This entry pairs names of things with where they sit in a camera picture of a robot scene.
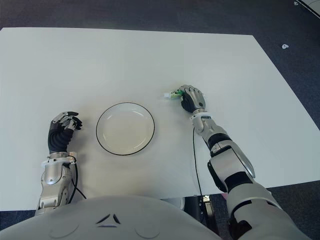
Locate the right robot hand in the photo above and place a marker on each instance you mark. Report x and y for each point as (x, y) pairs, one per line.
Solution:
(193, 100)

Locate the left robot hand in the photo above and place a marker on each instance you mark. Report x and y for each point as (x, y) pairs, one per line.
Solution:
(58, 136)

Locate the green white toothpaste tube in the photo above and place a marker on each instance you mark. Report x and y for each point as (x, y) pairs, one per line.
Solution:
(172, 94)

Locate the white plate with black rim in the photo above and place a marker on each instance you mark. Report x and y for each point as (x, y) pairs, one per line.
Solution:
(125, 130)

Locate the grey robot torso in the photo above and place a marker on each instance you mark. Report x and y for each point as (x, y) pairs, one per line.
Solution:
(112, 220)

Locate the pink box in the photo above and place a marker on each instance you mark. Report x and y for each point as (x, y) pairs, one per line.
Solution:
(225, 195)

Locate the small white floor object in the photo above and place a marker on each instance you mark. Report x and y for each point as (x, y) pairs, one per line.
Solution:
(284, 46)

